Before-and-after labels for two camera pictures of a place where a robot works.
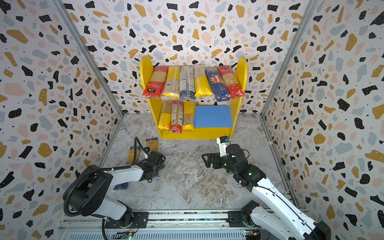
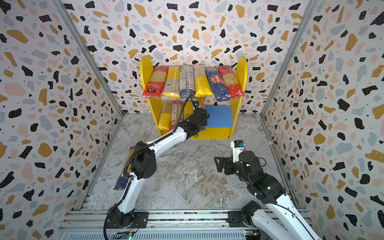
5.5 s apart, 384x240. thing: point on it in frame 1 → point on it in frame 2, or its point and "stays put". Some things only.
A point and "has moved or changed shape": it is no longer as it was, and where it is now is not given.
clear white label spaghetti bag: (187, 83) stays put
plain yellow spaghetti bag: (172, 82) stays put
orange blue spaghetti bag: (152, 143) has moved or changed shape
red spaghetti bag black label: (154, 85) stays put
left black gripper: (160, 165) → (204, 122)
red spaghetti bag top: (228, 75) stays put
